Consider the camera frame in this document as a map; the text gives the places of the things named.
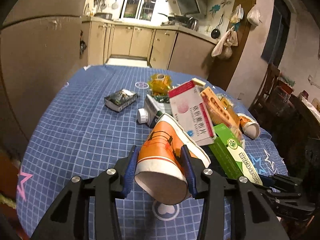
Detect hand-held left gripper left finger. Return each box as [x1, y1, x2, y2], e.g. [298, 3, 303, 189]
[30, 145, 138, 240]

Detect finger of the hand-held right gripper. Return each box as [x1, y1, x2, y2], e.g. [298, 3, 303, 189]
[260, 174, 304, 195]
[257, 191, 317, 222]

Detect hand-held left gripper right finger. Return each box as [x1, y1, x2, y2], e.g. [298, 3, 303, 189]
[180, 144, 292, 240]

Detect gold cigarette box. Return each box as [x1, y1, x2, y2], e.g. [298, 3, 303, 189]
[220, 96, 243, 140]

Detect green medicine box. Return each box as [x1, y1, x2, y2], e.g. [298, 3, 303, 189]
[209, 123, 263, 186]

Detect pink and white medicine box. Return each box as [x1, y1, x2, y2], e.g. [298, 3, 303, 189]
[168, 80, 216, 147]

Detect white and orange paper cup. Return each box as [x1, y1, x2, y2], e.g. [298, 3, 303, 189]
[237, 113, 260, 139]

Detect blue checked tablecloth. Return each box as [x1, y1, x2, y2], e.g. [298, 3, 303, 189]
[16, 64, 288, 240]

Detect white plastic bottle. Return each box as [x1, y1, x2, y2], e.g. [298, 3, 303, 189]
[137, 94, 173, 128]

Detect orange medicine box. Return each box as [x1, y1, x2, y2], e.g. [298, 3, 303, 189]
[200, 87, 238, 130]

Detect dark cigarette pack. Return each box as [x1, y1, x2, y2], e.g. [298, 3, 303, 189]
[104, 89, 138, 112]

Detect green foil wrapper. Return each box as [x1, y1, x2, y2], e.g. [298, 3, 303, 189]
[153, 92, 171, 104]

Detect wooden chair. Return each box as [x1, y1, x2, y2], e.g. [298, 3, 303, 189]
[249, 62, 282, 123]

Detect yellow candy wrapper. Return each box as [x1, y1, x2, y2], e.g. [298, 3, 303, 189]
[147, 74, 173, 94]

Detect hanging cloth bags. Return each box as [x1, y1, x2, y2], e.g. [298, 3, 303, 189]
[211, 26, 238, 59]

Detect beige kitchen base cabinets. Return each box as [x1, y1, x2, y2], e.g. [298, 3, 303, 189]
[88, 17, 218, 77]

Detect black plastic bags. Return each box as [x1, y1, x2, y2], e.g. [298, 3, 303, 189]
[79, 30, 88, 55]

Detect black hanging ladle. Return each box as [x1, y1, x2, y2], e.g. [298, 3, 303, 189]
[211, 14, 224, 38]

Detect metal kettle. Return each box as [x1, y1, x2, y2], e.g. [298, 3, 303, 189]
[187, 17, 200, 30]

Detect dark window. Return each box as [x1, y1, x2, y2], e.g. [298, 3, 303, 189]
[261, 5, 292, 67]

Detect grey refrigerator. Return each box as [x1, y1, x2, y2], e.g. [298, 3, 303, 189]
[0, 0, 93, 160]

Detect black frying pan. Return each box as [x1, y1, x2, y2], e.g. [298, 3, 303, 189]
[158, 12, 187, 24]

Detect small clear plastic bag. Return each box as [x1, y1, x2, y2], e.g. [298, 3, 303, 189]
[230, 4, 244, 23]

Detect white plastic bag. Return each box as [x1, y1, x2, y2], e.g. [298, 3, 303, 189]
[247, 4, 262, 26]

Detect metal range hood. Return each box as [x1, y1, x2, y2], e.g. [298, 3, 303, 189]
[167, 0, 208, 17]

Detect kitchen window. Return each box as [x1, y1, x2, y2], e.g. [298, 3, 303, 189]
[120, 0, 170, 22]

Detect wooden door frame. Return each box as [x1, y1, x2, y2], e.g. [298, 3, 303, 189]
[207, 0, 258, 90]

